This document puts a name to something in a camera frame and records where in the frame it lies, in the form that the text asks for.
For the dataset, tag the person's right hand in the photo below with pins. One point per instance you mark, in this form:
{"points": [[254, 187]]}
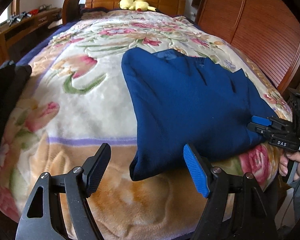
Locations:
{"points": [[283, 166]]}

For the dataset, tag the navy blue suit jacket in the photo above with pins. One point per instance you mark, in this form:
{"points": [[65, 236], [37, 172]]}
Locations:
{"points": [[180, 100]]}

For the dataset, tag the long wooden desk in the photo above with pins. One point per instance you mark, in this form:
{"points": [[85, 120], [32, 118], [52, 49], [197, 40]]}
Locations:
{"points": [[18, 39]]}

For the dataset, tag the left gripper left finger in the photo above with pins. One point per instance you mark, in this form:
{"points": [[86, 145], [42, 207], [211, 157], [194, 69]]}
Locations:
{"points": [[54, 197]]}

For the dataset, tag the yellow plush toy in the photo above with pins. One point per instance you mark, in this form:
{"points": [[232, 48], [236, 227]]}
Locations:
{"points": [[136, 5]]}

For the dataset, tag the red bowl on desk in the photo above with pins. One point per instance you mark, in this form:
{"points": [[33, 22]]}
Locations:
{"points": [[34, 12]]}

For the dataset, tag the floral bed blanket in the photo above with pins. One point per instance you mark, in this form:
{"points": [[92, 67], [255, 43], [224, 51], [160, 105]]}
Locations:
{"points": [[76, 99]]}

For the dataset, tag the wooden louvered wardrobe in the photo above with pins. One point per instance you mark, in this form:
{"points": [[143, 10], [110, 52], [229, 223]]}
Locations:
{"points": [[266, 31]]}

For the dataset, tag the wooden desk chair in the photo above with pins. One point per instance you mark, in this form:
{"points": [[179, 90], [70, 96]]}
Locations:
{"points": [[70, 11]]}

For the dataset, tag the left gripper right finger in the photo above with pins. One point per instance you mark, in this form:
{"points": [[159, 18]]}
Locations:
{"points": [[236, 207]]}

